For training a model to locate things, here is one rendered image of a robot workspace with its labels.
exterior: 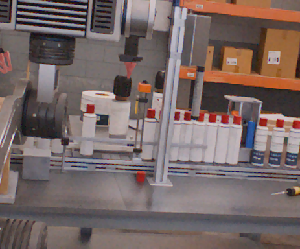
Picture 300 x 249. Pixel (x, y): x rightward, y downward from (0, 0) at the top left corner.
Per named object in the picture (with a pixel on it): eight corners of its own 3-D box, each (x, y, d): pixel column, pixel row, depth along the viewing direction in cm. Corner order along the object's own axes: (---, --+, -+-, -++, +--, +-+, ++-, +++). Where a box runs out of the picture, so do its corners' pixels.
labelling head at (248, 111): (245, 154, 257) (253, 98, 253) (255, 162, 244) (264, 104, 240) (216, 152, 254) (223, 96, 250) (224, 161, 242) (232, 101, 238)
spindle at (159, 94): (164, 124, 299) (171, 70, 294) (168, 128, 290) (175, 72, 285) (148, 123, 297) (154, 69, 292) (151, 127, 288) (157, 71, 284)
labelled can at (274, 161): (276, 165, 246) (284, 118, 243) (281, 168, 241) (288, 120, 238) (265, 164, 245) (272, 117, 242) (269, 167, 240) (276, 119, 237)
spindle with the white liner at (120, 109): (125, 138, 263) (132, 74, 258) (127, 143, 255) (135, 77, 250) (106, 137, 261) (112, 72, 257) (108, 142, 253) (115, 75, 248)
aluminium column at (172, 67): (164, 180, 223) (184, 6, 212) (166, 183, 218) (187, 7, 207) (152, 179, 222) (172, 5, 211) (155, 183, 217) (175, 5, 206)
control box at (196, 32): (205, 65, 225) (212, 16, 222) (190, 67, 210) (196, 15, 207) (181, 61, 229) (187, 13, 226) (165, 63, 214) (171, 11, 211)
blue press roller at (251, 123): (249, 155, 247) (254, 118, 244) (252, 158, 244) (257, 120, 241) (242, 155, 247) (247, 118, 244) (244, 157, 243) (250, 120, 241)
